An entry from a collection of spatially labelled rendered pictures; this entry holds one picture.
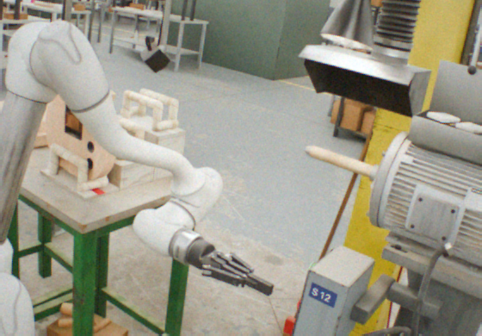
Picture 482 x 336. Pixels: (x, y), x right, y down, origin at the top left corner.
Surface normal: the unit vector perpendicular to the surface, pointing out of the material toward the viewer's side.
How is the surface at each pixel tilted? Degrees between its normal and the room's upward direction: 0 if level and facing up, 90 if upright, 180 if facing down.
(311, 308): 90
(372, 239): 90
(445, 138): 90
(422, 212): 90
